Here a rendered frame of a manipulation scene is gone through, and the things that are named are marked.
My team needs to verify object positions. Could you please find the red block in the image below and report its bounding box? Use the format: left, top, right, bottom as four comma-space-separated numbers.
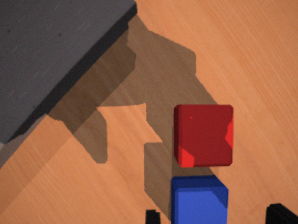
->
174, 105, 234, 167

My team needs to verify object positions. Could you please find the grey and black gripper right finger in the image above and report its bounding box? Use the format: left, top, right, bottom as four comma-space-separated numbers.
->
265, 203, 298, 224

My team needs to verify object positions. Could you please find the blue block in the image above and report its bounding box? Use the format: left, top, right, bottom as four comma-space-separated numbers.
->
171, 175, 229, 224

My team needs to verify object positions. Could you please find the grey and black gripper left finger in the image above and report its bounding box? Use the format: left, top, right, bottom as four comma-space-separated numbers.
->
145, 210, 161, 224

